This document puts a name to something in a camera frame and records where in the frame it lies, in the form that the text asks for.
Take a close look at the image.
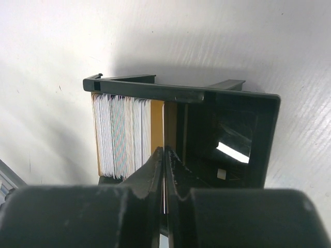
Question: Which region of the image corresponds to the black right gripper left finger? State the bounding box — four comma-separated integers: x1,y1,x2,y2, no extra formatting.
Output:
120,147,163,247

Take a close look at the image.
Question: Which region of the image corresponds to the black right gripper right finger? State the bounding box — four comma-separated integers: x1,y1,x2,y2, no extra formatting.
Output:
164,146,209,247

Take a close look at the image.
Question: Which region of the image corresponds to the black plastic card tray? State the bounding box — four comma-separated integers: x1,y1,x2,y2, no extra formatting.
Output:
83,74,281,188

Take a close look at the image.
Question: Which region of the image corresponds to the white cards stack in tray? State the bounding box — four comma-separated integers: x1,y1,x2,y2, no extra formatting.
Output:
91,93,164,180

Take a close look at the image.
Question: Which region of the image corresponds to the aluminium front rail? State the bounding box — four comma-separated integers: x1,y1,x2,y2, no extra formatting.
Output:
0,160,27,205

